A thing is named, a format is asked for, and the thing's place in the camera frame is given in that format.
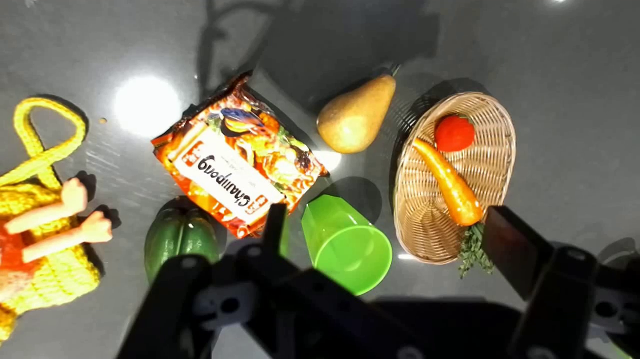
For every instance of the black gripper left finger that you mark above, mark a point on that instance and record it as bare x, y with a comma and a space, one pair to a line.
193, 300

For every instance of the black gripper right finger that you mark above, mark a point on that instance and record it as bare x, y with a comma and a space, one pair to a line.
566, 292

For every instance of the green plastic cup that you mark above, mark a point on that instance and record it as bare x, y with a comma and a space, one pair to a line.
344, 246

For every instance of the yellow knitted doll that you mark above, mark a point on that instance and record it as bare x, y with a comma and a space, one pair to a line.
44, 234

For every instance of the yellow pear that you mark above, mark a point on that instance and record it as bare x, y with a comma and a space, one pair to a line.
350, 122

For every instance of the woven wicker basket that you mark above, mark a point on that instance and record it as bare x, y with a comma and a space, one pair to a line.
441, 196

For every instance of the instant noodle packet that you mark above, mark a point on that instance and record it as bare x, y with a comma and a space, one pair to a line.
234, 158

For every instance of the orange carrot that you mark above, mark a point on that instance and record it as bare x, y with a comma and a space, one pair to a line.
463, 206

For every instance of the red tomato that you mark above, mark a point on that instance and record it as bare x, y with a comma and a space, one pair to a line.
455, 132

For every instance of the green bell pepper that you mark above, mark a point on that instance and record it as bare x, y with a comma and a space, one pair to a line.
181, 230

